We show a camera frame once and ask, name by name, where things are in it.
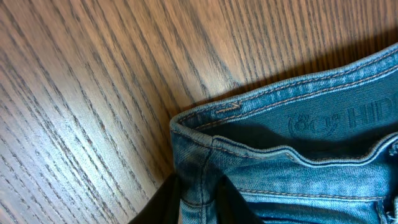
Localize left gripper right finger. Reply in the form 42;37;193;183
215;175;263;224

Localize light blue denim jeans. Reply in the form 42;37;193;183
170;45;397;223

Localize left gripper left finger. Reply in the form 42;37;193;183
129;173;181;224

